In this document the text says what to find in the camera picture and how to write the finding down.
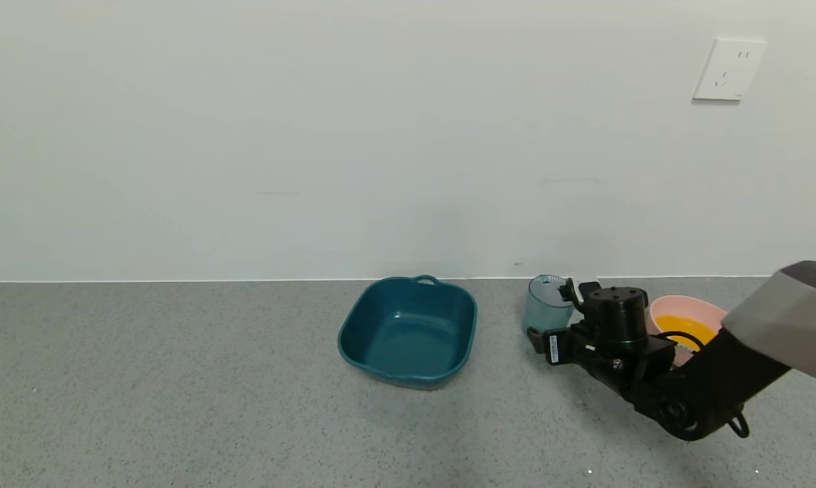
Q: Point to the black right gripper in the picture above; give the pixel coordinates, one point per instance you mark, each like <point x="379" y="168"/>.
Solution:
<point x="554" y="348"/>

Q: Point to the clear ribbed green-tinted cup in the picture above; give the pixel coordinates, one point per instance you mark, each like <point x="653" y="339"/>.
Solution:
<point x="543" y="308"/>

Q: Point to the orange juice liquid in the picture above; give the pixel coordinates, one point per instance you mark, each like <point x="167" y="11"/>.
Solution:
<point x="686" y="322"/>

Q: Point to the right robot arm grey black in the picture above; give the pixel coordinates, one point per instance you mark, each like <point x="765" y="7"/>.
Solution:
<point x="774" y="325"/>

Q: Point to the teal plastic square tray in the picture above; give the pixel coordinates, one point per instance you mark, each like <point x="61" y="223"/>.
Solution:
<point x="408" y="332"/>

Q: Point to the pink ribbed bowl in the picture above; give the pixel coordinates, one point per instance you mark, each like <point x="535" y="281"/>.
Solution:
<point x="679" y="305"/>

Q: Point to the white black wrist camera box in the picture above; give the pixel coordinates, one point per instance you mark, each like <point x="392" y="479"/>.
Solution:
<point x="577" y="295"/>

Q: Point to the white wall socket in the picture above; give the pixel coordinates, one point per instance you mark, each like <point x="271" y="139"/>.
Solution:
<point x="728" y="69"/>

